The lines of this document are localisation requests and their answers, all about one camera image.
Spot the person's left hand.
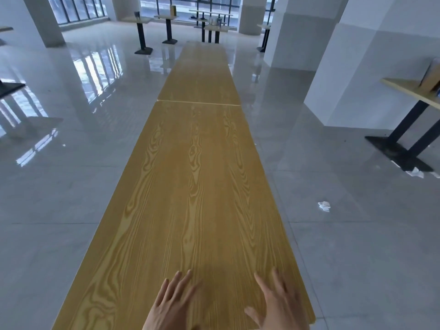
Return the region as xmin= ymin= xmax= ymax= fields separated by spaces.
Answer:
xmin=142 ymin=269 xmax=204 ymax=330

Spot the person's right hand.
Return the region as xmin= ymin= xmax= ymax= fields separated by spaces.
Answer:
xmin=243 ymin=267 xmax=311 ymax=330

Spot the tan box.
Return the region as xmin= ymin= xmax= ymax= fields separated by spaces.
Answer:
xmin=418 ymin=57 xmax=440 ymax=94

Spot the black framed window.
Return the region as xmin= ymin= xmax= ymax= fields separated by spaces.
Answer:
xmin=46 ymin=0 xmax=110 ymax=27
xmin=139 ymin=0 xmax=241 ymax=17
xmin=263 ymin=0 xmax=280 ymax=25

